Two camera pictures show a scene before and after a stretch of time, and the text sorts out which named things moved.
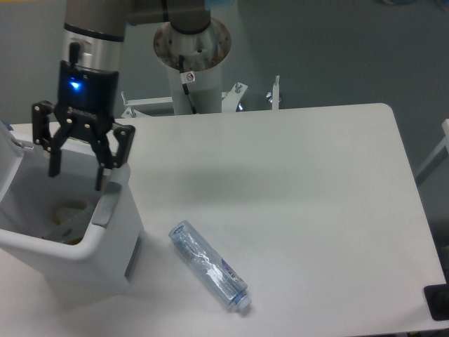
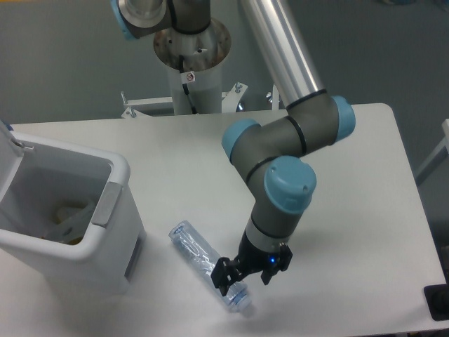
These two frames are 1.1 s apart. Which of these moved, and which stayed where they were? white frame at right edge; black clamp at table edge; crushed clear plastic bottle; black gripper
Moved: black gripper
Stayed: crushed clear plastic bottle; white frame at right edge; black clamp at table edge
